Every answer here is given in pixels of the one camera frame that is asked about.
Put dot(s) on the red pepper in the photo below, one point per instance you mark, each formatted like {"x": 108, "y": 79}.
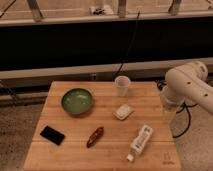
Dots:
{"x": 95, "y": 136}

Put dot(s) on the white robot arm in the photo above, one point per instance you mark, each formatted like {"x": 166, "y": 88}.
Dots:
{"x": 183, "y": 82}

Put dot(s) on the black rectangular phone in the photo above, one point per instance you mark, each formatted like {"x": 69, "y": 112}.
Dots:
{"x": 52, "y": 135}

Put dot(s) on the clear plastic cup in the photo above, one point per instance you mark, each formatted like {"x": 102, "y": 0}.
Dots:
{"x": 122, "y": 84}

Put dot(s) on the wooden table board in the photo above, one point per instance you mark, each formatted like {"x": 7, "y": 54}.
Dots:
{"x": 117, "y": 134}

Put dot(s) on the green ceramic bowl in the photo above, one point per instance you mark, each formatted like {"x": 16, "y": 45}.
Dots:
{"x": 77, "y": 101}

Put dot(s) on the white plastic bottle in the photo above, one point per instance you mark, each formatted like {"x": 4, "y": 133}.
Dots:
{"x": 138, "y": 144}

